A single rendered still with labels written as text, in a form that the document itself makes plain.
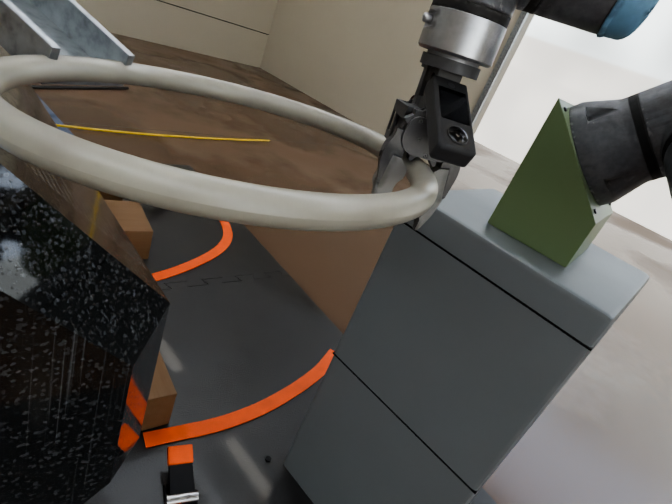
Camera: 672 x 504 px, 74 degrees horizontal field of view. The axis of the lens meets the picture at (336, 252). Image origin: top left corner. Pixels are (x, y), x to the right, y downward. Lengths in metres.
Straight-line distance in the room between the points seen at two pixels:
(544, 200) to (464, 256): 0.17
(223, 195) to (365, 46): 5.93
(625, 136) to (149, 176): 0.74
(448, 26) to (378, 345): 0.64
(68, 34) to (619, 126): 0.85
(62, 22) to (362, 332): 0.75
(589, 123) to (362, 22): 5.57
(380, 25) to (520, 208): 5.38
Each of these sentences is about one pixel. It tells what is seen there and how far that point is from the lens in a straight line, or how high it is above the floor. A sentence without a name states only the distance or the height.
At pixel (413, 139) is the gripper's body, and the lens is 0.56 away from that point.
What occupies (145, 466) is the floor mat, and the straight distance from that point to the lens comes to 1.28.
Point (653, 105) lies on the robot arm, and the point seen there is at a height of 1.13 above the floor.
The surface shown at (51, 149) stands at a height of 0.94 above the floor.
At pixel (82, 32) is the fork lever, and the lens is 0.77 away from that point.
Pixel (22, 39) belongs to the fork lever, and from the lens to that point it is 0.68.
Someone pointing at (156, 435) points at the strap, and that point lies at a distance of 1.33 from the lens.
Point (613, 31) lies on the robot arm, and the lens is 0.61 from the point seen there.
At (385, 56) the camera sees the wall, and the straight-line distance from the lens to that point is 5.99.
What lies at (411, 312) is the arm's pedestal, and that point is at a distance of 0.90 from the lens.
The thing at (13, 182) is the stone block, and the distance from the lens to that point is 0.62.
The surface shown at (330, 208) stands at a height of 0.96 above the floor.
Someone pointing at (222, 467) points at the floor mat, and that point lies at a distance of 1.31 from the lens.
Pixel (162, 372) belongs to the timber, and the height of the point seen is 0.13.
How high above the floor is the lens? 1.08
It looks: 26 degrees down
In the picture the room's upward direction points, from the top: 22 degrees clockwise
